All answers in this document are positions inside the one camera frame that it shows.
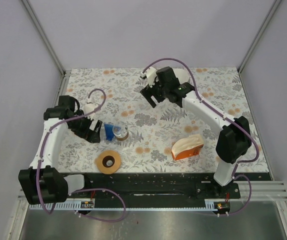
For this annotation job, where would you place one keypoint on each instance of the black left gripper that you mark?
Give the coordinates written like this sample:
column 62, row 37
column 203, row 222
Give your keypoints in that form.
column 92, row 136

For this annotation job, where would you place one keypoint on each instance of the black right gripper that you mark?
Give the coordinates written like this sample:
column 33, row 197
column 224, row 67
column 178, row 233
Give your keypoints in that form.
column 147, row 93

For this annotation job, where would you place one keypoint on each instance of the white paper coffee filter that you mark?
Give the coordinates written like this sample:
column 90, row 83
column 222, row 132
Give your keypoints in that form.
column 180, row 74

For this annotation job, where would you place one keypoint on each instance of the grey glass dripper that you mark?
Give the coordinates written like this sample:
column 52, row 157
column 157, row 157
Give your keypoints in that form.
column 187, row 79

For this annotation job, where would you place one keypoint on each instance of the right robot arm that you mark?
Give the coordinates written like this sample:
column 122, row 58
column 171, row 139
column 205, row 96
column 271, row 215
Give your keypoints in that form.
column 178, row 86

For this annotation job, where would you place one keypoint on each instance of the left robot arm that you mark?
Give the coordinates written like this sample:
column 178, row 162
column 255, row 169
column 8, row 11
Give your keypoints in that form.
column 41, row 182

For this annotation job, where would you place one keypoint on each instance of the blue plastic dripper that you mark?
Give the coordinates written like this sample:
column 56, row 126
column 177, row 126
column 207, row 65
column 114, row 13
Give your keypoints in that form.
column 109, row 131

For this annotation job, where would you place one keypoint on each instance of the orange coffee filter box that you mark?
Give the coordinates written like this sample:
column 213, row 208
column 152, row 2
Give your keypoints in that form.
column 187, row 147

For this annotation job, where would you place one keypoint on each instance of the clear glass carafe wood collar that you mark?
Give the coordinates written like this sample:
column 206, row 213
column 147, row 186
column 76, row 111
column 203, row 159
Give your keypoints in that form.
column 120, row 131

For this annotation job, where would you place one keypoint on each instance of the floral table mat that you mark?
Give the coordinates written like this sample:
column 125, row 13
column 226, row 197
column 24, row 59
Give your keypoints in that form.
column 153, row 131

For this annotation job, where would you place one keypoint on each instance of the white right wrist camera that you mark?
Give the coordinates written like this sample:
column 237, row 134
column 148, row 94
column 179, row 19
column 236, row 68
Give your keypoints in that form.
column 149, row 75

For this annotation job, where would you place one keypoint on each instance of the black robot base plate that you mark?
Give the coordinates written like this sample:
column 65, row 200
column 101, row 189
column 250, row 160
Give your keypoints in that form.
column 155, row 190

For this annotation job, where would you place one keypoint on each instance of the white slotted cable duct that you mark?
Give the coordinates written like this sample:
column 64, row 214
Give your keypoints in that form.
column 76, row 205

